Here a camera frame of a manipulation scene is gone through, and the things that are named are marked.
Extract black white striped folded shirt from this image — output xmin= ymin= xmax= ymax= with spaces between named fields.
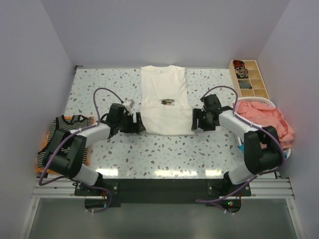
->
xmin=36 ymin=115 xmax=92 ymax=168

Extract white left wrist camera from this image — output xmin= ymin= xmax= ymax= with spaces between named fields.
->
xmin=123 ymin=100 xmax=135 ymax=110

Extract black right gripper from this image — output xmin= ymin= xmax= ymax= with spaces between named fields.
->
xmin=191 ymin=108 xmax=215 ymax=131

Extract pink black rolled socks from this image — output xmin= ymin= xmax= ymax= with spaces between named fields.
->
xmin=235 ymin=67 xmax=249 ymax=79

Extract teal garment in basket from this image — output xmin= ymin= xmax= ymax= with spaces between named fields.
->
xmin=238 ymin=145 xmax=244 ymax=153

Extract grey rolled socks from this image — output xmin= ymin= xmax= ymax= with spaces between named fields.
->
xmin=238 ymin=81 xmax=252 ymax=89

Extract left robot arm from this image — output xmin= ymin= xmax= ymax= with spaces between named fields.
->
xmin=39 ymin=100 xmax=145 ymax=195

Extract salmon orange garment in basket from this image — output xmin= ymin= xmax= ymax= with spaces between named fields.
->
xmin=235 ymin=101 xmax=296 ymax=147

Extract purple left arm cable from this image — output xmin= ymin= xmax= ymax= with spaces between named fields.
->
xmin=38 ymin=87 xmax=125 ymax=213

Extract aluminium table frame rail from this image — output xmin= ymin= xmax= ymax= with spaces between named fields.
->
xmin=32 ymin=178 xmax=294 ymax=199

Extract white plastic laundry basket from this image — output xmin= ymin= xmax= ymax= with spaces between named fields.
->
xmin=233 ymin=97 xmax=292 ymax=164

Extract white floral print t-shirt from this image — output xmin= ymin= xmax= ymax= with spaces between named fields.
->
xmin=140 ymin=65 xmax=194 ymax=136

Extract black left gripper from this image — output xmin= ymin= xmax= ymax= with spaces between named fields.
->
xmin=117 ymin=113 xmax=145 ymax=133

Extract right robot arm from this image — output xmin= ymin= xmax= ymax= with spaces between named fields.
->
xmin=192 ymin=94 xmax=285 ymax=196

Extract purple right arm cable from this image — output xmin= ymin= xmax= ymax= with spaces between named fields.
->
xmin=195 ymin=85 xmax=285 ymax=214

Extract wooden compartment organizer box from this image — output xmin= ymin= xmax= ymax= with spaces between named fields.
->
xmin=229 ymin=60 xmax=269 ymax=99

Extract red black rolled socks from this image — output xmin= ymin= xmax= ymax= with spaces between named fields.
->
xmin=232 ymin=60 xmax=246 ymax=69

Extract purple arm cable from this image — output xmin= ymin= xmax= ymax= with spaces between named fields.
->
xmin=38 ymin=87 xmax=125 ymax=213
xmin=195 ymin=85 xmax=285 ymax=214

